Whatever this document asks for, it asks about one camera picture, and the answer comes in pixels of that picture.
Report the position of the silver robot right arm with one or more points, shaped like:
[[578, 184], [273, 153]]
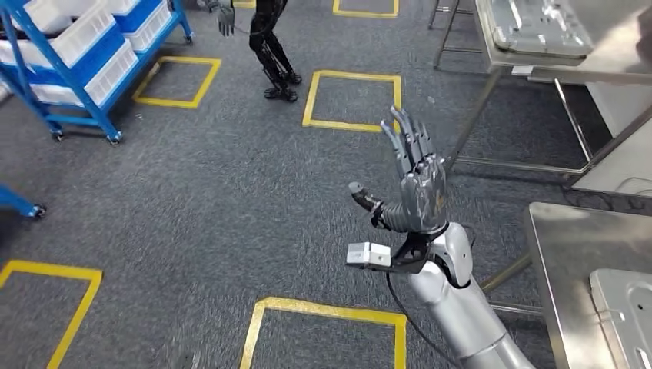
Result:
[[458, 316]]

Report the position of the yellow floor tape square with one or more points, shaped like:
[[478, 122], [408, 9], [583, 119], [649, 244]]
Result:
[[351, 75], [178, 60], [364, 14]]

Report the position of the white plastic crate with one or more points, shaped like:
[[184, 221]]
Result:
[[76, 35], [109, 76], [150, 33]]

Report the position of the stamped grey metal panel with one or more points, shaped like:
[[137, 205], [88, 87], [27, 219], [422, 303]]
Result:
[[626, 316], [540, 30]]

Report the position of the stainless steel side table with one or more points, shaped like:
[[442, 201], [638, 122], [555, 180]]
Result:
[[616, 61]]

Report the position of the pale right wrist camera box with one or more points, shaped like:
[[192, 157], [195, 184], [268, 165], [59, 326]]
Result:
[[369, 254]]

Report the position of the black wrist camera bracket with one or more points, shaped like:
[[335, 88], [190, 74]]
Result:
[[407, 257]]

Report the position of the white cabinet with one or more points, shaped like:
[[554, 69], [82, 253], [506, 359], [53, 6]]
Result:
[[626, 163]]

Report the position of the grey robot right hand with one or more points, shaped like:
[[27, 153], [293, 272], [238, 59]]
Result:
[[423, 198]]

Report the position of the blue wheeled metal rack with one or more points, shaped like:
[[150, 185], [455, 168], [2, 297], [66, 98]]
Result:
[[76, 121]]

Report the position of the stainless steel workbench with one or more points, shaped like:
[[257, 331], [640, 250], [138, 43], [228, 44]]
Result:
[[570, 244]]

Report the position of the bystander robot grey hand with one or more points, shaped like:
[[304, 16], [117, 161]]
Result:
[[224, 12]]

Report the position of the blue plastic crate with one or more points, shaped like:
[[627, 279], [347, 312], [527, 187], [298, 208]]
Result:
[[137, 18], [97, 61]]

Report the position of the black humanoid robot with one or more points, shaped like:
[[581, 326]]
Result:
[[265, 40]]

